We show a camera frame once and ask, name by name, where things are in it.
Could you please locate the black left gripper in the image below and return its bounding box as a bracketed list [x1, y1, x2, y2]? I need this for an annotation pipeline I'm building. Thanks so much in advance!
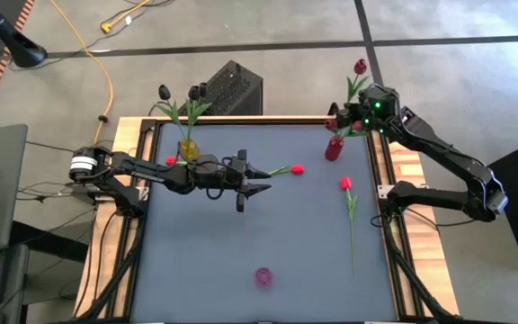
[182, 148, 272, 214]

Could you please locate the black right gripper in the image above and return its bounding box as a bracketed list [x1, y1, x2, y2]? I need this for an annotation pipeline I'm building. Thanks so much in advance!
[339, 84, 402, 136]

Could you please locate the red glass vase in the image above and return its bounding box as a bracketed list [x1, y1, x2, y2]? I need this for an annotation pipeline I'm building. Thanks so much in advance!
[324, 134, 345, 162]

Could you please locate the yellow glass vase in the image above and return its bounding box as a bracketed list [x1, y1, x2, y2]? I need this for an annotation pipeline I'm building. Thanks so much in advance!
[180, 138, 202, 162]

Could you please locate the pink ribbed glass vase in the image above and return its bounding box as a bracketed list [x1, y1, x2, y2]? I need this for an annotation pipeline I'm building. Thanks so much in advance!
[254, 266, 273, 289]

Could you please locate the grey table mat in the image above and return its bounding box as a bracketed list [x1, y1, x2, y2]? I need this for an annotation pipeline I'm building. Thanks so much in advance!
[132, 121, 400, 323]

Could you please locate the black perforated computer tower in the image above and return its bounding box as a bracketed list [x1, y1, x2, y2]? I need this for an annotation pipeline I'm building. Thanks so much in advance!
[173, 59, 264, 117]

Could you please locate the grey side desk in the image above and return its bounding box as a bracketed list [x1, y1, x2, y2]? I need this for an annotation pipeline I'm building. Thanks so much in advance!
[0, 123, 30, 256]

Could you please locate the black stand foot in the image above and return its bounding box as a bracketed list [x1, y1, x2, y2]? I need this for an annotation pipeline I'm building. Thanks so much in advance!
[0, 0, 49, 69]

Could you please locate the black looped cable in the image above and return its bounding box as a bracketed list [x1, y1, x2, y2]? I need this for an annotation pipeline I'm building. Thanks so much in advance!
[147, 100, 173, 117]

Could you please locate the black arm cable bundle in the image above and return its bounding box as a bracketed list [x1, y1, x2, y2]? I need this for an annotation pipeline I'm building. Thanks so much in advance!
[382, 211, 460, 321]
[72, 211, 148, 321]

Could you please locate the long yellow cable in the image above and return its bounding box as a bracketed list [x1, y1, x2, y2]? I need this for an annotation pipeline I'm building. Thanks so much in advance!
[48, 0, 115, 168]

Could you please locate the yellow plug extension cord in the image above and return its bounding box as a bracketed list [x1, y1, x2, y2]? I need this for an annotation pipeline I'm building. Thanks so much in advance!
[100, 0, 152, 35]

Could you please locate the thin black floor cable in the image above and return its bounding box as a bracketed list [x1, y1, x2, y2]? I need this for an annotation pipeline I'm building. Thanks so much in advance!
[15, 139, 116, 215]

